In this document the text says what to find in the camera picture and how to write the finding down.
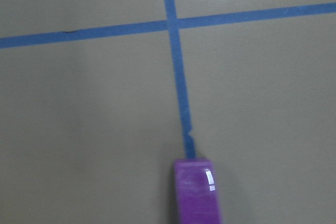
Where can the purple trapezoid block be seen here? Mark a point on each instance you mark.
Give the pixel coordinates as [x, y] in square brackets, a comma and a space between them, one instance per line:
[196, 191]

